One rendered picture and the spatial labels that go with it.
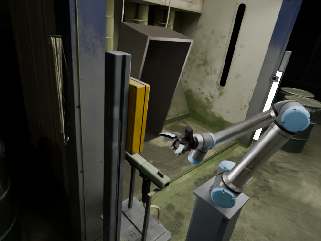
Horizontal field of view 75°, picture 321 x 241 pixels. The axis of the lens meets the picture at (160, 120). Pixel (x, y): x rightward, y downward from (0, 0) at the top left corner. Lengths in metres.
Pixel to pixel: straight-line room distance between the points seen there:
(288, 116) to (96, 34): 1.00
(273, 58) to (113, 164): 3.02
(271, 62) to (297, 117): 2.38
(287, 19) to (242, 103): 1.29
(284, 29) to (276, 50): 0.27
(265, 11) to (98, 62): 2.82
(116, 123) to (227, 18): 3.32
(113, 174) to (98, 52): 0.64
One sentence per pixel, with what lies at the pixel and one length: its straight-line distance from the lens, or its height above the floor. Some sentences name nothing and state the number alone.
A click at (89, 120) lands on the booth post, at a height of 1.19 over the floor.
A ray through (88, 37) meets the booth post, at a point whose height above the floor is 1.63.
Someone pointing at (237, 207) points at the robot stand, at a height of 0.64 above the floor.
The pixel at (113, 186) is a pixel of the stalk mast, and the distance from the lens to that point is 0.85.
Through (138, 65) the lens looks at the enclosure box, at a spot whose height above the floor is 1.40.
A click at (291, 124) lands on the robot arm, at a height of 1.38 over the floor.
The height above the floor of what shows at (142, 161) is 1.14.
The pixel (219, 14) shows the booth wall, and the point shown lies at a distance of 3.93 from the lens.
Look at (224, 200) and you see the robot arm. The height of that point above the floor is 0.83.
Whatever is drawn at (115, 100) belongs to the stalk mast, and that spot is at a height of 1.50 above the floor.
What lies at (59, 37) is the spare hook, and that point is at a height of 1.62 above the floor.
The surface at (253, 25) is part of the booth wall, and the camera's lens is 3.62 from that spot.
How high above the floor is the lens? 1.73
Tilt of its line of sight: 25 degrees down
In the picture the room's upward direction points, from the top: 8 degrees clockwise
